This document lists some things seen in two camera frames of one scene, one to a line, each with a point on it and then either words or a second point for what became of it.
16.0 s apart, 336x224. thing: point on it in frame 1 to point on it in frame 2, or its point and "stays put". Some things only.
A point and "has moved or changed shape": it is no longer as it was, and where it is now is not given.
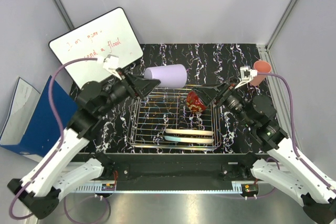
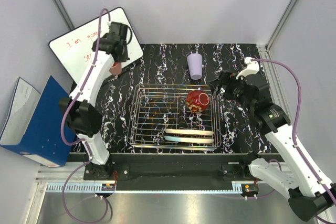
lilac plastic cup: (172, 76) to (195, 63)
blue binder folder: (31, 126) stays put
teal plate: (186, 139) stays put
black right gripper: (208, 94) to (229, 79)
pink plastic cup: (262, 66) has moved or changed shape
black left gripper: (143, 86) to (125, 57)
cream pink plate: (187, 131) stays put
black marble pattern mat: (174, 120) stays put
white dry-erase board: (111, 33) stays put
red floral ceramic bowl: (194, 103) stays put
